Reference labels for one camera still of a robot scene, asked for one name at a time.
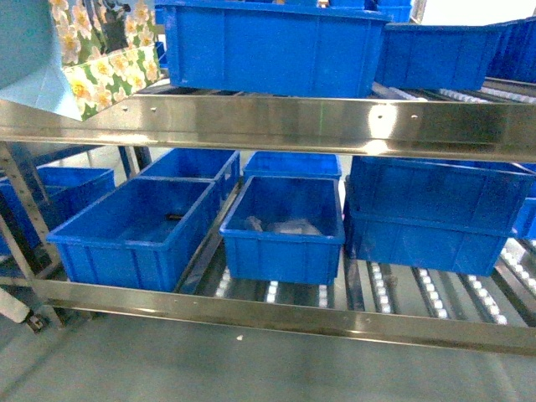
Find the flower gift bag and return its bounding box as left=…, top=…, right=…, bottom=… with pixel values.
left=1, top=0, right=161, bottom=121

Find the stainless steel rack rail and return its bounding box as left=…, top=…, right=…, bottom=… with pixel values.
left=1, top=95, right=535, bottom=162

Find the blue bin top shelf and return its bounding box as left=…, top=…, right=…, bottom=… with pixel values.
left=155, top=1, right=389, bottom=98

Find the stacked blue bins right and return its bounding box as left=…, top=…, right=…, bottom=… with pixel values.
left=344, top=157, right=535, bottom=276

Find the blue bin top right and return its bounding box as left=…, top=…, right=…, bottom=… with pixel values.
left=374, top=23, right=505, bottom=90

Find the blue bin lower front left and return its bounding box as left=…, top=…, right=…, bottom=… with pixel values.
left=47, top=178, right=219, bottom=292

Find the blue bin lower middle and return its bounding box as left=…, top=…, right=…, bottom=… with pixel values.
left=219, top=176, right=345, bottom=286

